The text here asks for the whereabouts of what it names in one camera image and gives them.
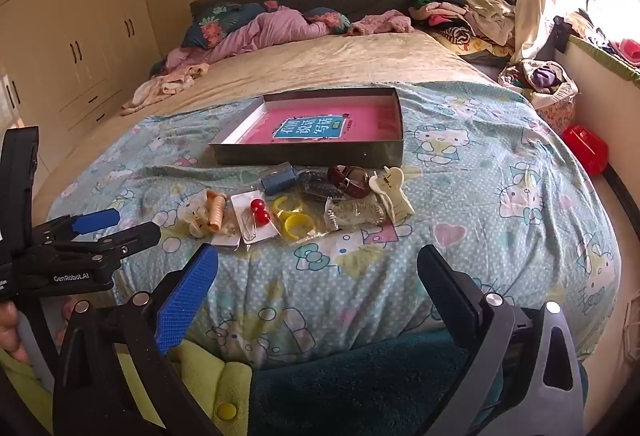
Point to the yellow rings plastic bag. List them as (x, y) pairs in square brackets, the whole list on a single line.
[(295, 223)]

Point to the pile of mixed clothes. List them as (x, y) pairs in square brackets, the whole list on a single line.
[(475, 16)]

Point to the cartoon cat printed blanket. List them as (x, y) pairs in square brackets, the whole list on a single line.
[(450, 196)]

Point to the teal fleece garment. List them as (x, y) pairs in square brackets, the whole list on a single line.
[(350, 381)]

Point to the dark bead jewelry bag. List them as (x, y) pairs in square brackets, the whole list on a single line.
[(315, 186)]

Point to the pink quilt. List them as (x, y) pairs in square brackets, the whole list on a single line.
[(260, 33)]

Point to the beige bed sheet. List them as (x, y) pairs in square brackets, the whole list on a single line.
[(325, 61)]

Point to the pearl hair clip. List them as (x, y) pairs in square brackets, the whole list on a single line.
[(197, 226)]

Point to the brown leather wristwatch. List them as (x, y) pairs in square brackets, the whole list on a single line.
[(350, 188)]

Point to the white pearl earring card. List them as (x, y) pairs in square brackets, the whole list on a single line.
[(227, 236)]

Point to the green fleece garment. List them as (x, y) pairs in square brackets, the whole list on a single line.
[(210, 381)]

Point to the small floral pillow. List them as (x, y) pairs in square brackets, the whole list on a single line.
[(327, 18)]

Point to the basket of clothes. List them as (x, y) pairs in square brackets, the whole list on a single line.
[(545, 81)]

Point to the cream hair claw clip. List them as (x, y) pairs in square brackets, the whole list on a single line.
[(395, 203)]

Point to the black bracket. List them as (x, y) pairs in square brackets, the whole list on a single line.
[(560, 33)]

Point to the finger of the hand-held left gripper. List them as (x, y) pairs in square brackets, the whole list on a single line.
[(97, 219), (135, 236)]

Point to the clear plastic jewelry bag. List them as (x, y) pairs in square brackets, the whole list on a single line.
[(360, 213)]

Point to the cream crumpled garment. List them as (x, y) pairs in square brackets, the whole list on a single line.
[(165, 86)]

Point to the green sill cover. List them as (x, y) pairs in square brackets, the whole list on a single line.
[(600, 53)]

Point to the shallow grey cardboard box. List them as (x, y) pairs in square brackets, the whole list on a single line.
[(300, 156)]

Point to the cream wardrobe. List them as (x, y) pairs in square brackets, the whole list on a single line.
[(75, 16)]

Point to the red and orange garments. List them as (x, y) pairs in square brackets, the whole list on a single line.
[(627, 48)]

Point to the large floral pillow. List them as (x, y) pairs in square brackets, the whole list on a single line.
[(215, 23)]

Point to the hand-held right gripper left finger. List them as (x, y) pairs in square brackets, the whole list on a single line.
[(190, 296)]

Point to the person's left hand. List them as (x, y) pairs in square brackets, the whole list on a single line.
[(10, 328)]

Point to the pink fuzzy garment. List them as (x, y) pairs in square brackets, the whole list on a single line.
[(380, 22)]

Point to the red plastic container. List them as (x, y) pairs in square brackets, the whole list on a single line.
[(585, 148)]

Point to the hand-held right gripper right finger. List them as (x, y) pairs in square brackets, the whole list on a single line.
[(442, 273)]

